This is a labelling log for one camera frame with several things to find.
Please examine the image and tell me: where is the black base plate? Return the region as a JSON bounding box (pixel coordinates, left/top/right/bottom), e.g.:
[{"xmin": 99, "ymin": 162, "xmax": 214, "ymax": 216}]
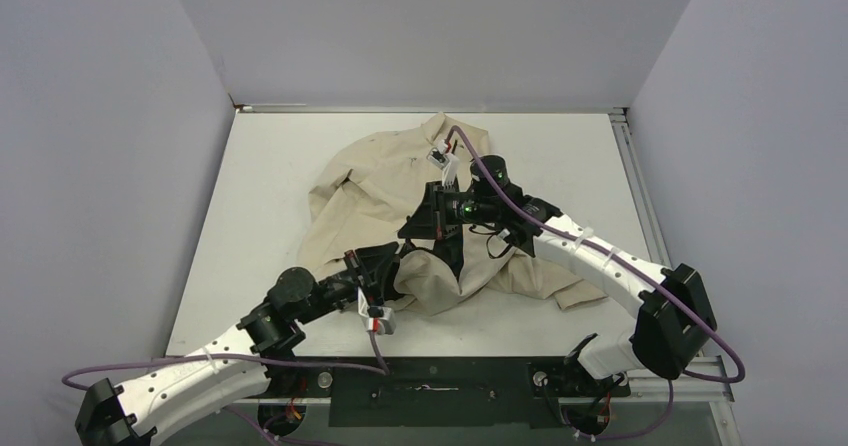
[{"xmin": 256, "ymin": 356, "xmax": 631, "ymax": 436}]

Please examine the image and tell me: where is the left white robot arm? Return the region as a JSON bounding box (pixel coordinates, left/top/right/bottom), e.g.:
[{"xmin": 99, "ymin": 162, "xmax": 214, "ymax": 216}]
[{"xmin": 74, "ymin": 242, "xmax": 401, "ymax": 445}]

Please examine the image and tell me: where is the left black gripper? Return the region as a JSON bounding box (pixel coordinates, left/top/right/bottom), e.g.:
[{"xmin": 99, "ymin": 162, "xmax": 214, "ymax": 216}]
[{"xmin": 295, "ymin": 241, "xmax": 398, "ymax": 325}]

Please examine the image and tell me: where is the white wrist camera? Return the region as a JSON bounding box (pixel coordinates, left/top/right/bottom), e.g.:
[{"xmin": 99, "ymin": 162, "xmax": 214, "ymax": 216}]
[
  {"xmin": 357, "ymin": 289, "xmax": 396, "ymax": 335},
  {"xmin": 427, "ymin": 141, "xmax": 460, "ymax": 187}
]

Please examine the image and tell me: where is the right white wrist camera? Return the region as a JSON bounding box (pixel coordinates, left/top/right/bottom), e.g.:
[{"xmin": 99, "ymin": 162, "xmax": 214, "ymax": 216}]
[{"xmin": 427, "ymin": 141, "xmax": 460, "ymax": 187}]

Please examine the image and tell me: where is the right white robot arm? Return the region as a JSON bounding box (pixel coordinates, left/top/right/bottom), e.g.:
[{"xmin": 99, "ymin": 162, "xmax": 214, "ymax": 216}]
[{"xmin": 398, "ymin": 155, "xmax": 716, "ymax": 394}]

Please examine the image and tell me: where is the aluminium frame rail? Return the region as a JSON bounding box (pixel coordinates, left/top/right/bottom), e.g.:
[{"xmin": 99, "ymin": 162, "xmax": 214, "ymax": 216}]
[{"xmin": 610, "ymin": 109, "xmax": 747, "ymax": 385}]

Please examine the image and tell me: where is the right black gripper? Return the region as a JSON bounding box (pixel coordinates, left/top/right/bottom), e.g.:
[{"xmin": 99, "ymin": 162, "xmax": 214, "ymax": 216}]
[{"xmin": 401, "ymin": 179, "xmax": 500, "ymax": 239}]

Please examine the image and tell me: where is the beige zip jacket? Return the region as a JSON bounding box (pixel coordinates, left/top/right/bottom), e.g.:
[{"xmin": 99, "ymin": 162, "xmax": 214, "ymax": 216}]
[{"xmin": 296, "ymin": 113, "xmax": 605, "ymax": 315}]

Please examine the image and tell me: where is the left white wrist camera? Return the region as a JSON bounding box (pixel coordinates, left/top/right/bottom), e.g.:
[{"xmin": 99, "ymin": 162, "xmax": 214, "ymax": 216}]
[{"xmin": 357, "ymin": 289, "xmax": 396, "ymax": 335}]

